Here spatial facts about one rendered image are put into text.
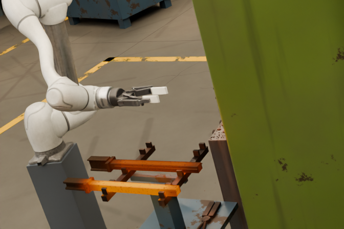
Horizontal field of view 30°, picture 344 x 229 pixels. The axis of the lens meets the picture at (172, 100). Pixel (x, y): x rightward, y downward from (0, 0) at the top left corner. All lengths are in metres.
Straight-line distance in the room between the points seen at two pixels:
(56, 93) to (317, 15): 1.19
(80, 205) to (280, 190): 1.59
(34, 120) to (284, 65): 1.70
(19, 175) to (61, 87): 2.23
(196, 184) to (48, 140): 1.05
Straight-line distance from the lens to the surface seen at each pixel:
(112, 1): 7.33
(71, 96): 2.51
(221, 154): 2.26
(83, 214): 3.34
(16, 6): 2.92
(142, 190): 1.96
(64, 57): 3.11
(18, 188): 4.50
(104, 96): 2.60
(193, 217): 2.26
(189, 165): 1.99
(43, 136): 3.17
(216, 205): 2.26
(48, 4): 2.96
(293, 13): 1.65
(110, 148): 4.57
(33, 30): 2.86
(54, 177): 3.24
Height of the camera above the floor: 1.92
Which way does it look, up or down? 22 degrees down
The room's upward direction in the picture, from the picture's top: 15 degrees counter-clockwise
